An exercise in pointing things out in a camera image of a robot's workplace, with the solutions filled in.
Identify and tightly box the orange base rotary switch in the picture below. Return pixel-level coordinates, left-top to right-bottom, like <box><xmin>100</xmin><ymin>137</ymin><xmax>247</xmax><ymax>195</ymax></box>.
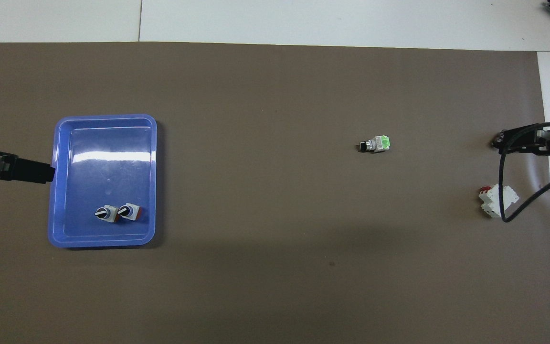
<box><xmin>95</xmin><ymin>204</ymin><xmax>120</xmax><ymax>223</ymax></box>

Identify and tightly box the white circuit breaker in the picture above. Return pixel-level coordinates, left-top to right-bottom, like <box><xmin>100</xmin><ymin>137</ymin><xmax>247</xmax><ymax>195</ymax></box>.
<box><xmin>478</xmin><ymin>184</ymin><xmax>520</xmax><ymax>218</ymax></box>

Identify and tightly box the blue plastic tray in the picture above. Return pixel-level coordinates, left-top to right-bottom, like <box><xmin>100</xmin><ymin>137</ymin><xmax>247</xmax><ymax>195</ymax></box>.
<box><xmin>47</xmin><ymin>114</ymin><xmax>158</xmax><ymax>248</ymax></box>

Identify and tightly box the brown table mat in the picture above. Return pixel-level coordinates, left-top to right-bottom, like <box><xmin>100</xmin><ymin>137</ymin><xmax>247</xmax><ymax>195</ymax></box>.
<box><xmin>0</xmin><ymin>42</ymin><xmax>550</xmax><ymax>344</ymax></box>

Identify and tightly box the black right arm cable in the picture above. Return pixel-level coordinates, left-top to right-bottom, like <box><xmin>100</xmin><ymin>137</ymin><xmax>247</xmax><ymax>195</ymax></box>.
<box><xmin>498</xmin><ymin>121</ymin><xmax>550</xmax><ymax>224</ymax></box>

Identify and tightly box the red base rotary switch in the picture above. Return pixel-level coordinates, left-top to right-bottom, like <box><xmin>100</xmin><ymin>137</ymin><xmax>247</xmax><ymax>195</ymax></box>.
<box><xmin>117</xmin><ymin>203</ymin><xmax>143</xmax><ymax>222</ymax></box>

